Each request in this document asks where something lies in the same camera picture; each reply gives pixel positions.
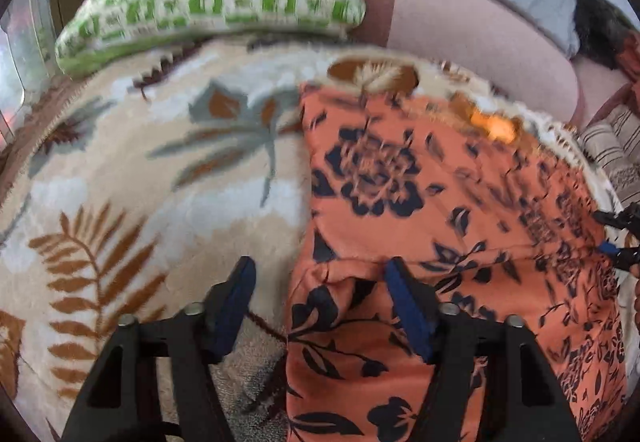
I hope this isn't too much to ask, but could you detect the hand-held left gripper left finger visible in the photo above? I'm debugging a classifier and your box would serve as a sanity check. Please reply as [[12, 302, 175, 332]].
[[60, 256, 257, 442]]

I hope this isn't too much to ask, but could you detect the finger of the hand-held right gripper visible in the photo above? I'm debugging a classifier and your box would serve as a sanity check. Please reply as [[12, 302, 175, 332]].
[[597, 242, 640, 279], [595, 203, 640, 232]]

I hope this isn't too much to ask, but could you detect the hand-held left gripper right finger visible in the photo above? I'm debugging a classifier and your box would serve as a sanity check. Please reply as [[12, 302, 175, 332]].
[[384, 257, 584, 442]]

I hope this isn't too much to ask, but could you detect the orange floral garment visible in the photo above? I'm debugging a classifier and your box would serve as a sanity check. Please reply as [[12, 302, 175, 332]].
[[284, 82, 629, 442]]

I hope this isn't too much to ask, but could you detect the striped beige cushion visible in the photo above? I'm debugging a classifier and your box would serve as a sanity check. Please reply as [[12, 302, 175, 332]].
[[575, 104, 640, 209]]

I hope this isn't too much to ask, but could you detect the leaf print fleece blanket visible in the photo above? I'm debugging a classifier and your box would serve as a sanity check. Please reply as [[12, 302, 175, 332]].
[[0, 37, 617, 442]]

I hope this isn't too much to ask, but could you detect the rust orange cloth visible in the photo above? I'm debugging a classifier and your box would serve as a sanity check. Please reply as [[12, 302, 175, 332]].
[[615, 30, 640, 89]]

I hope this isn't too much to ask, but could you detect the dark furry cloth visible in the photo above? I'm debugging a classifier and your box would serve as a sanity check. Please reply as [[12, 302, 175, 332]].
[[572, 0, 639, 71]]

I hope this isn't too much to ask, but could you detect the pink bolster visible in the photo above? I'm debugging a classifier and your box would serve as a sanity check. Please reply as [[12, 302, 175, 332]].
[[345, 0, 632, 129]]

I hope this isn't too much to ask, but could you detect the leaded glass door panel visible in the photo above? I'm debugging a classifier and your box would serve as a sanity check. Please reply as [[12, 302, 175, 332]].
[[0, 0, 57, 145]]

